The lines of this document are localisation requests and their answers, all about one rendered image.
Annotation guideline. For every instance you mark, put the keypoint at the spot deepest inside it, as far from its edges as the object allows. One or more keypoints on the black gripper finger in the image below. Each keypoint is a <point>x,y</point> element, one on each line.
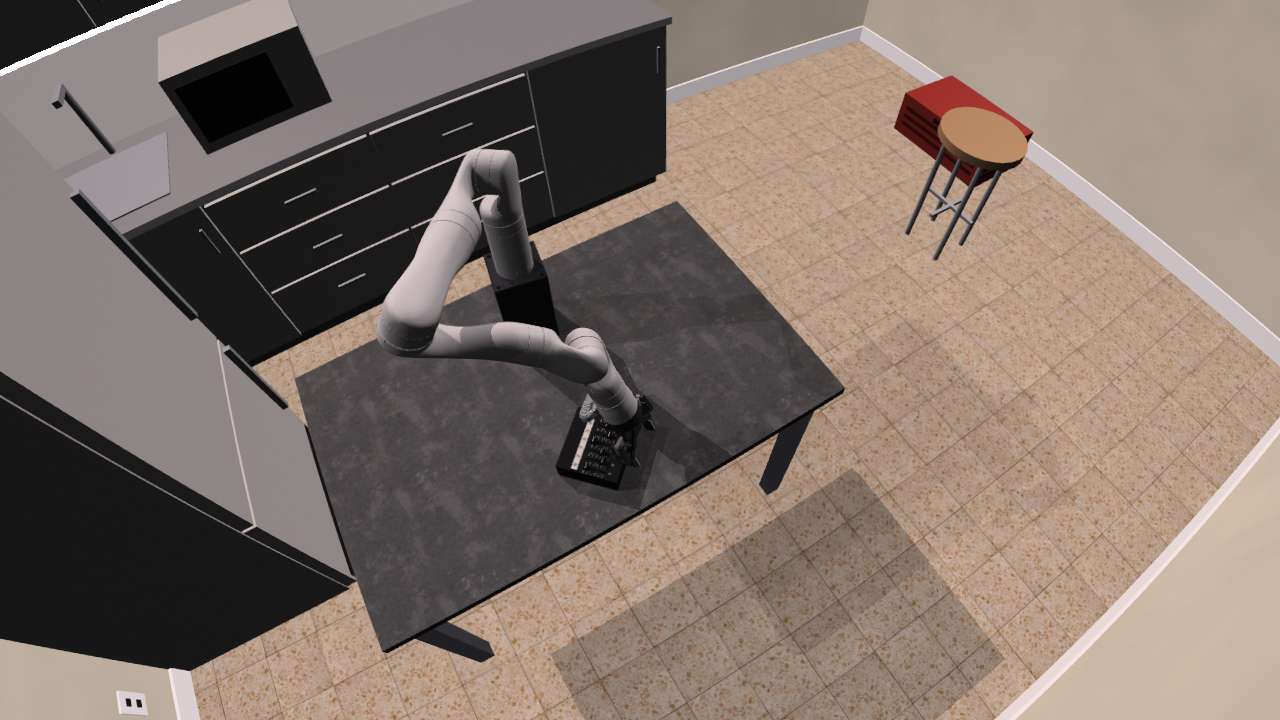
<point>646,407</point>
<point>620,451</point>

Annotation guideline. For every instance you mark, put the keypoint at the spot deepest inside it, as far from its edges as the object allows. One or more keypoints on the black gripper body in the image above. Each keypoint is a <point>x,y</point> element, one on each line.
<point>623,429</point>

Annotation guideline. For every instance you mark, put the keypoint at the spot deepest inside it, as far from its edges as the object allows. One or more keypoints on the black lighting desk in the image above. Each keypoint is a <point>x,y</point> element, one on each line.
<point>578,449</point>

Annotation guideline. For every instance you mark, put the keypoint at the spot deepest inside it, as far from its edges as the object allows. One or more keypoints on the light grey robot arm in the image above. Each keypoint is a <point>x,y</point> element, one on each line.
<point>412,309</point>

